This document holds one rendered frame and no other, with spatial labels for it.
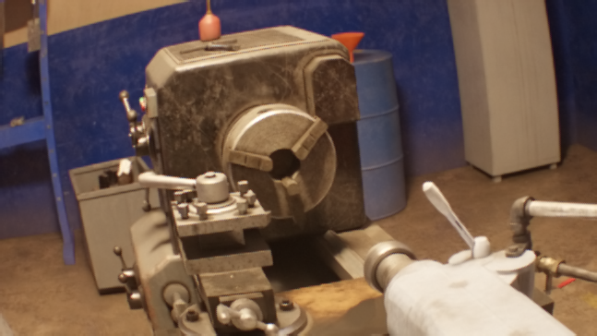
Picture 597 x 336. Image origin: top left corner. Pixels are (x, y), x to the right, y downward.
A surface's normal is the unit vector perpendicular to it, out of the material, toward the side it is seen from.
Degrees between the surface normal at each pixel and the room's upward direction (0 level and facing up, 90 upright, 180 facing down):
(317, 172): 90
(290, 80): 90
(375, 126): 90
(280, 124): 90
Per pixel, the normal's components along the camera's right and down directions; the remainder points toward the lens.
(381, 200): 0.47, 0.16
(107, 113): 0.25, 0.21
